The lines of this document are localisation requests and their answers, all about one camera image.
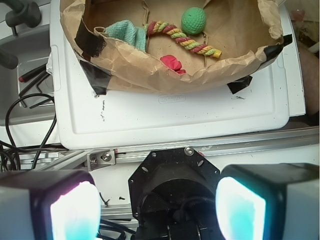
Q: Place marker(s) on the multicolour twisted rope toy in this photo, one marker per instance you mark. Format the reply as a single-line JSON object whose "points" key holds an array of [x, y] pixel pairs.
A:
{"points": [[156, 27]]}

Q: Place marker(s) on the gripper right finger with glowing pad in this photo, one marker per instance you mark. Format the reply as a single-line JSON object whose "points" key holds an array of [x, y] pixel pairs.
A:
{"points": [[269, 201]]}

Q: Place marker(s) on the aluminium extrusion rail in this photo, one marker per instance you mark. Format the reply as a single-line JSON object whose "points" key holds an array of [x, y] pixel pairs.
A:
{"points": [[276, 140]]}

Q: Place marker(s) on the brown paper bag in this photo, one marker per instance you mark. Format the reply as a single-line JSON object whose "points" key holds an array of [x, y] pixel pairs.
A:
{"points": [[248, 32]]}

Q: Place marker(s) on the green dimpled ball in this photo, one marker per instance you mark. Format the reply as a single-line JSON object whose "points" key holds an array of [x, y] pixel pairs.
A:
{"points": [[193, 20]]}

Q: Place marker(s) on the teal microfibre cloth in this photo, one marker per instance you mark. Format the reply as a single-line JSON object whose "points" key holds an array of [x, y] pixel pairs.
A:
{"points": [[126, 31]]}

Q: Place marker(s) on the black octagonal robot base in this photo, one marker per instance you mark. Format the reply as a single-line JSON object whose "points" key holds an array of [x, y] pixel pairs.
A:
{"points": [[172, 196]]}

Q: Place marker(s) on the white plastic bin lid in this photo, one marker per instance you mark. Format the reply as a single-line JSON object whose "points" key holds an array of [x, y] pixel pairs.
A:
{"points": [[119, 118]]}

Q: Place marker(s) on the black clamp handle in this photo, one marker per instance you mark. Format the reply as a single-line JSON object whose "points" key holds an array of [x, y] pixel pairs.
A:
{"points": [[22, 12]]}

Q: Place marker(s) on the black hex key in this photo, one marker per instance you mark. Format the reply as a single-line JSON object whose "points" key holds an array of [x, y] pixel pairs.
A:
{"points": [[40, 84]]}

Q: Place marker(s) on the red paper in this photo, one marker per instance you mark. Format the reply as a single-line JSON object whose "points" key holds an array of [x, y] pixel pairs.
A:
{"points": [[173, 63]]}

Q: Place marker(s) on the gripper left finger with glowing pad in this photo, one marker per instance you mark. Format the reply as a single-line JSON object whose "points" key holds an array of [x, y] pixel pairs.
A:
{"points": [[49, 205]]}

